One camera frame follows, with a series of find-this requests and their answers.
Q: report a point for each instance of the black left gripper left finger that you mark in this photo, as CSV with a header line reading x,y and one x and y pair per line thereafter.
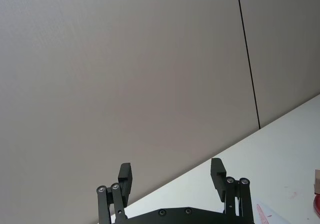
x,y
125,184

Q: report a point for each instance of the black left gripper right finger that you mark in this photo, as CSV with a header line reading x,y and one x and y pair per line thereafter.
x,y
218,181

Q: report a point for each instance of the clear wrapper with red print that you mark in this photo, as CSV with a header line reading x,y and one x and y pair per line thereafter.
x,y
265,214

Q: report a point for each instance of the white table cloth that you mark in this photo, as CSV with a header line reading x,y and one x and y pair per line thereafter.
x,y
275,159

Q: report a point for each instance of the red round object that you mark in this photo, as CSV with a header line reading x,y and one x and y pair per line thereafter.
x,y
317,202

